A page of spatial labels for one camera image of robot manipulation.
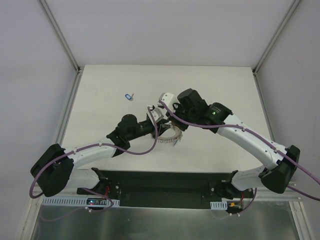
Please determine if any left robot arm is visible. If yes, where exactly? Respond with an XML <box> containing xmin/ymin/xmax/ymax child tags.
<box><xmin>29</xmin><ymin>114</ymin><xmax>171</xmax><ymax>199</ymax></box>

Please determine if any metal disc with keyrings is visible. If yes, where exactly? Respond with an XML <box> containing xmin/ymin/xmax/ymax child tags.
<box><xmin>157</xmin><ymin>124</ymin><xmax>183</xmax><ymax>145</ymax></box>

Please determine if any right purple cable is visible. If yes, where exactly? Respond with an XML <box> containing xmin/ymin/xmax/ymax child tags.
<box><xmin>158</xmin><ymin>99</ymin><xmax>320</xmax><ymax>218</ymax></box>

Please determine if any aluminium frame rail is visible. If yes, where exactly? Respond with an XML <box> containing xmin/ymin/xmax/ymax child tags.
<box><xmin>37</xmin><ymin>0</ymin><xmax>84</xmax><ymax>153</ymax></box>
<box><xmin>252</xmin><ymin>0</ymin><xmax>303</xmax><ymax>140</ymax></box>

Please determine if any blue tag key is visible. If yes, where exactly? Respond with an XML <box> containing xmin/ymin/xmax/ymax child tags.
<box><xmin>124</xmin><ymin>93</ymin><xmax>134</xmax><ymax>101</ymax></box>

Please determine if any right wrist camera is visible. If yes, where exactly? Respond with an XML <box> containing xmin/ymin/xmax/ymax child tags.
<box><xmin>157</xmin><ymin>92</ymin><xmax>177</xmax><ymax>112</ymax></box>

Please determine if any right aluminium frame rail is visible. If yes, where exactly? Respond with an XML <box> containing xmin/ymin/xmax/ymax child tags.
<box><xmin>252</xmin><ymin>0</ymin><xmax>303</xmax><ymax>140</ymax></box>

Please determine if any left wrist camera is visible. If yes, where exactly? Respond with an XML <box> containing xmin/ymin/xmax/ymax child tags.
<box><xmin>146</xmin><ymin>105</ymin><xmax>164</xmax><ymax>126</ymax></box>

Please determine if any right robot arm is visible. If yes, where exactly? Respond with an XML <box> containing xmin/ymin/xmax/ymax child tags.
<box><xmin>159</xmin><ymin>88</ymin><xmax>301</xmax><ymax>199</ymax></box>

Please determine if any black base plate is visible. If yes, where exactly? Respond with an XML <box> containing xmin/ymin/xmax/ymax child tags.
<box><xmin>91</xmin><ymin>168</ymin><xmax>253</xmax><ymax>209</ymax></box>

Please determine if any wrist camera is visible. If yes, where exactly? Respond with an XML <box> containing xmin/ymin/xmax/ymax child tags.
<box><xmin>157</xmin><ymin>92</ymin><xmax>177</xmax><ymax>112</ymax></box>
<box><xmin>146</xmin><ymin>105</ymin><xmax>164</xmax><ymax>126</ymax></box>

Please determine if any left aluminium frame rail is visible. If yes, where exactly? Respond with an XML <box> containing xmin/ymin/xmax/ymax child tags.
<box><xmin>37</xmin><ymin>0</ymin><xmax>84</xmax><ymax>153</ymax></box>

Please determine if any right white cable duct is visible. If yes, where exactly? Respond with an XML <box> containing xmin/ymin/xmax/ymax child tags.
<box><xmin>210</xmin><ymin>200</ymin><xmax>228</xmax><ymax>211</ymax></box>

